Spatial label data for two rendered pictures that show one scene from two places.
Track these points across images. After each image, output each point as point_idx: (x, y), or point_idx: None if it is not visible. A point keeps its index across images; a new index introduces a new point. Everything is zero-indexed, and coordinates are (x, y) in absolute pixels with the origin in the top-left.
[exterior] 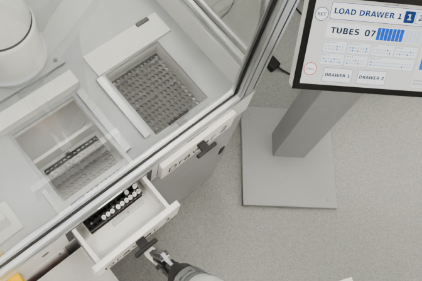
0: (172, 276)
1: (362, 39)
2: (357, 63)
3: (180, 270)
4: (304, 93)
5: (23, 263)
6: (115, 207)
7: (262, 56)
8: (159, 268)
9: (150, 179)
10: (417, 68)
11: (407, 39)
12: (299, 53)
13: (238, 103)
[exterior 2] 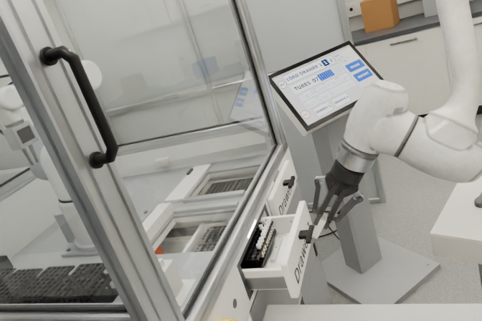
0: (335, 167)
1: (315, 84)
2: (326, 97)
3: (336, 159)
4: None
5: (217, 293)
6: None
7: (267, 88)
8: (331, 220)
9: None
10: (357, 81)
11: (336, 72)
12: (291, 109)
13: (285, 155)
